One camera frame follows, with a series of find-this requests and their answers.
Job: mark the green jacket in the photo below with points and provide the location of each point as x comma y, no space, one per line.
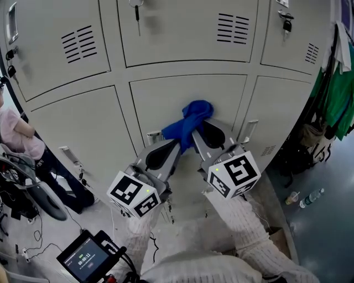
337,99

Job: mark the olive shoulder bag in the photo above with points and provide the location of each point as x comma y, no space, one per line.
311,134

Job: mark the grey curved chair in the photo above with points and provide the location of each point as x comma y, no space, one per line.
47,199

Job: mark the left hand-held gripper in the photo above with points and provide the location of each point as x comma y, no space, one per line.
132,193

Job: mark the grey metal locker door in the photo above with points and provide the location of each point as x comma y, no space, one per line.
166,107

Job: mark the blue cleaning cloth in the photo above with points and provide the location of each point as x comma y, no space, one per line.
193,116

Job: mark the grey metal locker cabinet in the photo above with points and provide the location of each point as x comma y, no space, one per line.
83,116

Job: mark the clear plastic water bottle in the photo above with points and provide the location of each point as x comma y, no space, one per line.
311,198

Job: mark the beige backpack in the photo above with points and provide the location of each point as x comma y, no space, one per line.
322,150

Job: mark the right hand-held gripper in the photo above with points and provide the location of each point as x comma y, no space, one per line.
235,174

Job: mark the black bag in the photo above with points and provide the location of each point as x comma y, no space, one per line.
296,165

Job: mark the black key bunch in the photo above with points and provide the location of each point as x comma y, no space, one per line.
83,179
11,70

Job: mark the person's white knit top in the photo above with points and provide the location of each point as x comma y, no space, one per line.
199,265

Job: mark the person's left forearm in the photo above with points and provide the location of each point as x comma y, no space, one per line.
143,237

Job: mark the black padlock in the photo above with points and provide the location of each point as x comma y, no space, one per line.
287,25

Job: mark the white shirt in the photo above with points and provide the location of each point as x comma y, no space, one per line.
343,47

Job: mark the blue wall poster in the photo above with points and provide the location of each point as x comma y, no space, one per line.
345,12

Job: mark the plastic cup with straw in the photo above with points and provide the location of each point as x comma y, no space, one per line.
291,199

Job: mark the white power strip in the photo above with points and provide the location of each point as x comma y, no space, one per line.
25,254

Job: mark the person's right forearm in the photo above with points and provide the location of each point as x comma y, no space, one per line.
249,229

